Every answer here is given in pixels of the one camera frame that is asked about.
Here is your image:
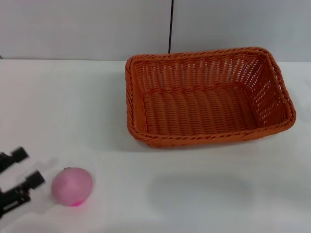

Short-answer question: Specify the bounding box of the orange woven plastic basket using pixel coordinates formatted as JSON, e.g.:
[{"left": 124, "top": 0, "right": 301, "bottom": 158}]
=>
[{"left": 125, "top": 46, "right": 296, "bottom": 148}]

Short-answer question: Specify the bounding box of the pink toy peach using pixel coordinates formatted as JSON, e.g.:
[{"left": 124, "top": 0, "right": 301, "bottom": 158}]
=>
[{"left": 51, "top": 166, "right": 94, "bottom": 207}]

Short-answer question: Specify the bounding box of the thin black cable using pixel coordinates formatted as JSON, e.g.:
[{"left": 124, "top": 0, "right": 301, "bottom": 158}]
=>
[{"left": 167, "top": 0, "right": 175, "bottom": 54}]

